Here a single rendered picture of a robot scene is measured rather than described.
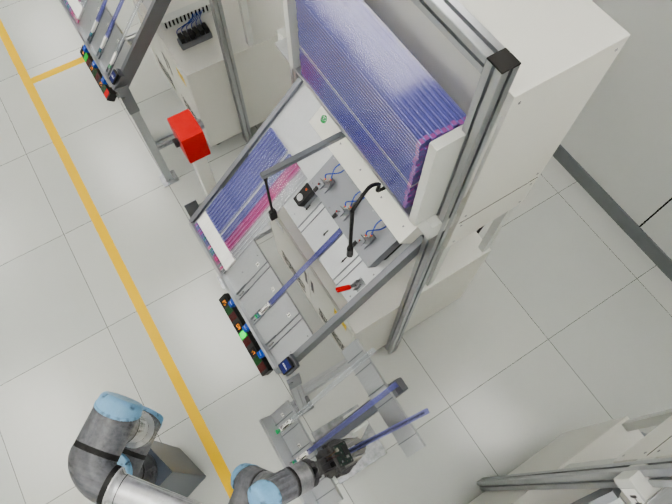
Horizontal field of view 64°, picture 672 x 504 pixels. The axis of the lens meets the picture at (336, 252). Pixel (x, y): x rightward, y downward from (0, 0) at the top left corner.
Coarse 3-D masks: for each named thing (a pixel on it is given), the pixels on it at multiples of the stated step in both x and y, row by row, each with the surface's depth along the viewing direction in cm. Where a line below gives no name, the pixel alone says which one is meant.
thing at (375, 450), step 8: (352, 408) 247; (344, 416) 166; (328, 424) 244; (336, 424) 244; (368, 424) 245; (312, 432) 243; (320, 432) 243; (352, 432) 164; (360, 432) 178; (368, 432) 243; (376, 440) 242; (368, 448) 240; (376, 448) 240; (384, 448) 240; (368, 456) 239; (376, 456) 239; (360, 464) 238; (368, 464) 238; (352, 472) 236; (344, 480) 235
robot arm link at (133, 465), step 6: (126, 450) 168; (120, 456) 166; (126, 456) 167; (132, 456) 169; (138, 456) 170; (144, 456) 172; (120, 462) 166; (126, 462) 166; (132, 462) 168; (138, 462) 170; (126, 468) 165; (132, 468) 168; (138, 468) 171; (132, 474) 168; (138, 474) 172
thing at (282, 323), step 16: (240, 256) 194; (256, 256) 189; (240, 272) 194; (256, 272) 189; (272, 272) 185; (240, 288) 194; (256, 288) 189; (272, 288) 185; (256, 304) 190; (272, 304) 185; (288, 304) 181; (256, 320) 190; (272, 320) 186; (288, 320) 181; (304, 320) 178; (272, 336) 186; (288, 336) 182; (304, 336) 178; (272, 352) 186; (288, 352) 182
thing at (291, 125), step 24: (312, 96) 174; (288, 120) 180; (288, 144) 180; (312, 144) 174; (312, 168) 174; (312, 216) 175; (312, 240) 175; (336, 240) 169; (336, 264) 170; (360, 264) 165; (384, 264) 160
